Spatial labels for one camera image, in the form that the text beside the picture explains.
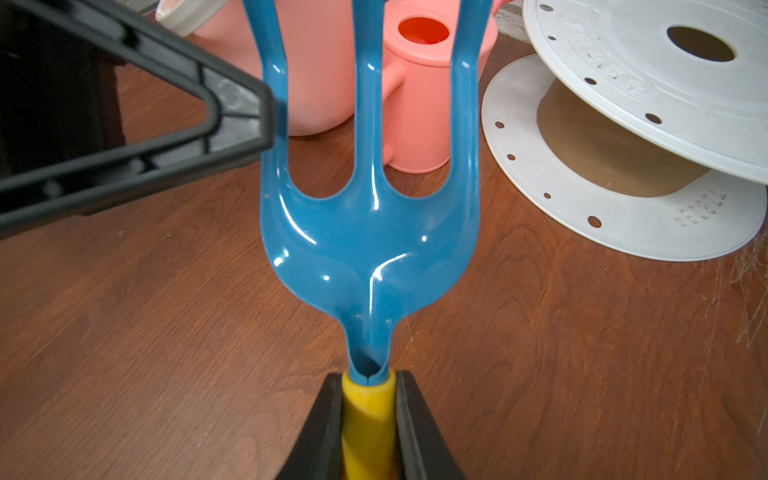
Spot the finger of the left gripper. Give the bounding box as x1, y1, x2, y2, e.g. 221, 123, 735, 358
1, 1, 276, 237

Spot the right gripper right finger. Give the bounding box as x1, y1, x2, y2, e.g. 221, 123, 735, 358
395, 370, 465, 479

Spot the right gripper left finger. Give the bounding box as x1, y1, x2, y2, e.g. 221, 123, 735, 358
276, 373, 343, 480

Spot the blue fork yellow handle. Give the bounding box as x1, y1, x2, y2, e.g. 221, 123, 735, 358
244, 1, 492, 479

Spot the pink plastic bucket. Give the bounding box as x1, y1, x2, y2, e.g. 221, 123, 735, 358
154, 0, 358, 137

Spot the pink watering can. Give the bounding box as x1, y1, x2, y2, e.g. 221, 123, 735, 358
380, 0, 517, 175

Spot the white cable spool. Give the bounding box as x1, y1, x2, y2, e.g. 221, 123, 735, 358
481, 1, 767, 262

